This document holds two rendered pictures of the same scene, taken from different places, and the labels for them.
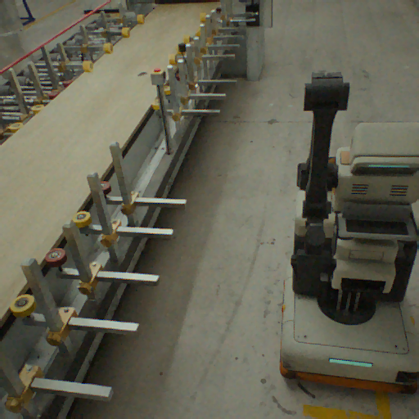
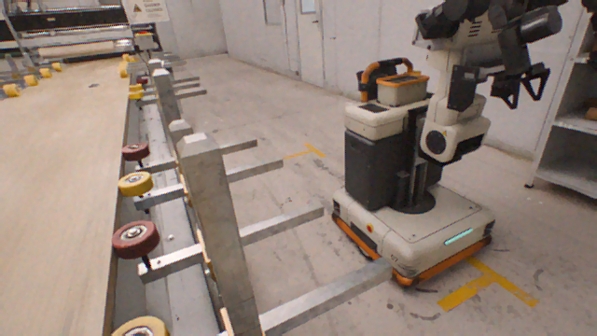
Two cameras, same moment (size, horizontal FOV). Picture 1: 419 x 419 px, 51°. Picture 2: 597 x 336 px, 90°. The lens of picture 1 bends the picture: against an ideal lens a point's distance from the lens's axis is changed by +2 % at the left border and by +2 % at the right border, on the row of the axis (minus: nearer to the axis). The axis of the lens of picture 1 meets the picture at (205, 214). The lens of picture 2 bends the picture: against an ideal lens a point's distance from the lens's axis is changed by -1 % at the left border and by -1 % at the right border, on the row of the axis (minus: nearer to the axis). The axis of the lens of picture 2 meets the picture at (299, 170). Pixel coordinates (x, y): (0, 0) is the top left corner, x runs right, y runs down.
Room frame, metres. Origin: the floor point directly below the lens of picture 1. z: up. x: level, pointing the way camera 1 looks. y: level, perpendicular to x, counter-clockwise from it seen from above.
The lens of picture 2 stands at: (0.78, 0.65, 1.26)
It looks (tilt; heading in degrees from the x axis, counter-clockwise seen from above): 28 degrees down; 321
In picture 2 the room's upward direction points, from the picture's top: 5 degrees counter-clockwise
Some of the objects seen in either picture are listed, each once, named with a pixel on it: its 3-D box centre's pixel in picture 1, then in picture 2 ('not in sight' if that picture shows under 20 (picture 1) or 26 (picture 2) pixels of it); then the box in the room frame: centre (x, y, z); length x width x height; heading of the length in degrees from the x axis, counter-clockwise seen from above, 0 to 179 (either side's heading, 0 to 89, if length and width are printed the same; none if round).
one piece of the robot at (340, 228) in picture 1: (372, 231); (484, 75); (1.19, -0.59, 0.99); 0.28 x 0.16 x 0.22; 76
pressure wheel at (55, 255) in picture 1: (58, 263); (142, 252); (1.34, 0.62, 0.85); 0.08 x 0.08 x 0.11
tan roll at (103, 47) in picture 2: not in sight; (97, 48); (5.63, -0.07, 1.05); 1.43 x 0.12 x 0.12; 75
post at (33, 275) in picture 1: (50, 311); (241, 311); (1.03, 0.56, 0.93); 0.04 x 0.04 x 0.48; 75
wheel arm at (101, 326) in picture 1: (80, 324); (283, 319); (1.05, 0.49, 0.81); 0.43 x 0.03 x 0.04; 75
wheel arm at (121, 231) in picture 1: (126, 232); (214, 181); (1.54, 0.36, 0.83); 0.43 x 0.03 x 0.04; 75
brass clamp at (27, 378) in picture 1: (24, 389); not in sight; (0.81, 0.62, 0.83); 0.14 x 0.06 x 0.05; 165
